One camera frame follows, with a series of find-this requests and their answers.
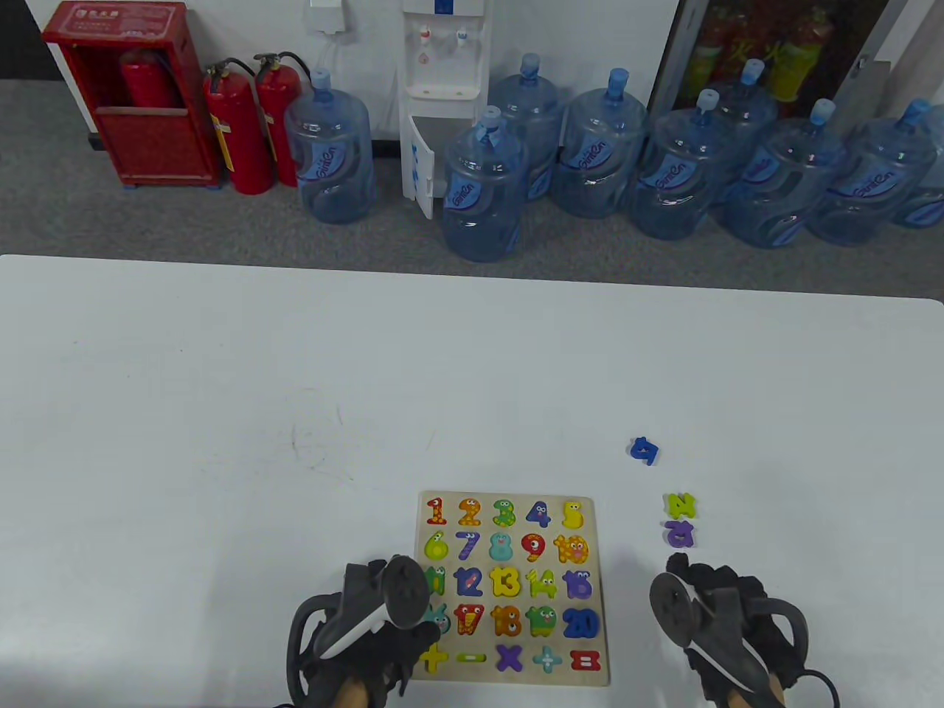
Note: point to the person's left hand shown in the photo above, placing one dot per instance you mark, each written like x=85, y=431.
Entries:
x=398, y=656

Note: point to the person's right hand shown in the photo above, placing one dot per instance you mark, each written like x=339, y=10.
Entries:
x=726, y=579

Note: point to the yellow cross math block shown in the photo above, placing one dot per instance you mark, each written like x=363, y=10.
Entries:
x=434, y=657

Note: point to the purple math block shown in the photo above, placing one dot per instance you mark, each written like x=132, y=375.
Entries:
x=679, y=534

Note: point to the green math block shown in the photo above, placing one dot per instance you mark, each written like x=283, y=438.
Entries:
x=679, y=506

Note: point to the yellow number math block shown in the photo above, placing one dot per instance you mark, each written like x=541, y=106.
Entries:
x=512, y=590

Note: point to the wooden math block puzzle board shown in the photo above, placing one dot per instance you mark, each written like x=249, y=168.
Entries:
x=450, y=527

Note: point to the small blue math block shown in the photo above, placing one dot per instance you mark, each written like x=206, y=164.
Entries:
x=644, y=450

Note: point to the large blue math block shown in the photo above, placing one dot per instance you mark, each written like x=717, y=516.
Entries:
x=571, y=632

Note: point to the person's left forearm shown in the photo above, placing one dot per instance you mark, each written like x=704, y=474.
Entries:
x=352, y=693

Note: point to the person's right forearm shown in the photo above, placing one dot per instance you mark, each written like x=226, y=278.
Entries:
x=774, y=687

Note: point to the grey hand controller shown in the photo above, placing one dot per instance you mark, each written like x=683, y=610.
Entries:
x=672, y=608
x=405, y=590

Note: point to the row of blue water jugs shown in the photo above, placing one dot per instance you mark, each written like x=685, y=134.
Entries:
x=601, y=155

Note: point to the red fire extinguisher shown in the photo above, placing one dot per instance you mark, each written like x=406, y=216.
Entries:
x=147, y=81
x=274, y=110
x=240, y=140

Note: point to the red fire extinguisher cabinet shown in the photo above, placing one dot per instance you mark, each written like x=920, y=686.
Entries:
x=147, y=140

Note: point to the white water dispenser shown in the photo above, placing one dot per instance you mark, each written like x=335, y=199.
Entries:
x=442, y=44

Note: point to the white wall box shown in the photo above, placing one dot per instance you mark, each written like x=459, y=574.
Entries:
x=327, y=15

